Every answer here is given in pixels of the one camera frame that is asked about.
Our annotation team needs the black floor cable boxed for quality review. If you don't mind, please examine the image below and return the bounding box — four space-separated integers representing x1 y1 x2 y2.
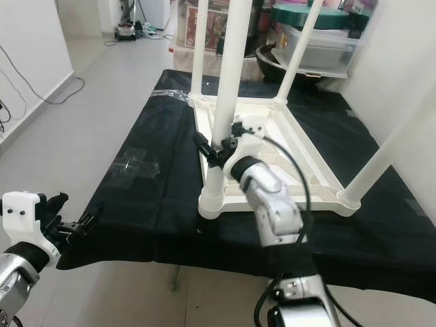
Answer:
0 44 86 127

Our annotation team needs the dark printed carton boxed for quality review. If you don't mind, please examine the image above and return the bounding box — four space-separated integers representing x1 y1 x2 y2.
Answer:
341 0 379 28

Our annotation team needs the black plastic table cloth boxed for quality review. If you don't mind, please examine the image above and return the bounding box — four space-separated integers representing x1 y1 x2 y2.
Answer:
58 68 436 300

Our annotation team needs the beige cloth cover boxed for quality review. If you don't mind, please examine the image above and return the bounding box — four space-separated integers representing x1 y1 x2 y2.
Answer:
172 48 229 74

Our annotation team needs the white appliance cabinet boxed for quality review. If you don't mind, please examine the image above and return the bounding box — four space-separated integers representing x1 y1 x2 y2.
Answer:
133 0 171 31

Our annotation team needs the clear tape strip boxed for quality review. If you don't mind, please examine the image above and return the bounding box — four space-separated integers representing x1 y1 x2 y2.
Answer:
153 89 195 102

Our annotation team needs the garment steamer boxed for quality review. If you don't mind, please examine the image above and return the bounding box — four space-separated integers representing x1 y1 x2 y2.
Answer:
114 0 138 40

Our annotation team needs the clear tape cross patch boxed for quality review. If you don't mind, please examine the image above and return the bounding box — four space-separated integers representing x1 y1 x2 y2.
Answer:
109 146 161 188

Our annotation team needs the clear plastic storage box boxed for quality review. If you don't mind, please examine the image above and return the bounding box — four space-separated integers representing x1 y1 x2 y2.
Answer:
276 24 365 76

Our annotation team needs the clear storage box orange lid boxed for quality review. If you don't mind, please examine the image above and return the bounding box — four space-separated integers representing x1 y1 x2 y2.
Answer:
176 0 236 52

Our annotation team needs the white plastic children table top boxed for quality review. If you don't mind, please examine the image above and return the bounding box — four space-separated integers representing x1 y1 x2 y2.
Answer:
187 92 363 220

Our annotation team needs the black power cable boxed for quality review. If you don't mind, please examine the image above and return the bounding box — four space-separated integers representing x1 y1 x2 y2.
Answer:
106 34 178 47

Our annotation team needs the white cable bundle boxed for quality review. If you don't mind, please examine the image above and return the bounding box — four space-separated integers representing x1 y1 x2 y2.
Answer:
136 26 168 40

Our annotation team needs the metal folding table leg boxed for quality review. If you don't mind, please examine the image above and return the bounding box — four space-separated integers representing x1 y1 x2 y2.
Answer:
170 266 181 292

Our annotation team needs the black shiny bag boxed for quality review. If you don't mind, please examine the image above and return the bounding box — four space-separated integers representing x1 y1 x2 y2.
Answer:
217 0 266 59

